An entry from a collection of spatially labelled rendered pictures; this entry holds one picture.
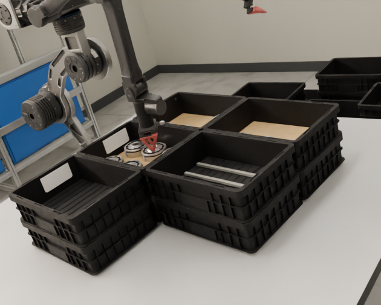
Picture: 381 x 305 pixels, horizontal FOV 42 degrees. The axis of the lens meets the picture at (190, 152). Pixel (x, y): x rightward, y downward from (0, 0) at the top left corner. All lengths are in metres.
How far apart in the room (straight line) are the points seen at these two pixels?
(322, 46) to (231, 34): 0.99
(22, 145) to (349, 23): 2.93
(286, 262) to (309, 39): 3.61
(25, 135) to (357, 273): 2.89
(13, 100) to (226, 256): 2.55
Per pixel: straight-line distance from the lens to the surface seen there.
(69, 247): 1.63
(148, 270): 1.58
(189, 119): 2.20
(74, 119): 2.80
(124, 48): 1.74
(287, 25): 4.94
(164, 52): 5.92
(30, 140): 3.87
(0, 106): 3.73
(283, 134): 1.88
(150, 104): 1.80
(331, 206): 1.67
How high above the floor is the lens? 1.64
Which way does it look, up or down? 25 degrees down
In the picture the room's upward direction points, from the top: 15 degrees counter-clockwise
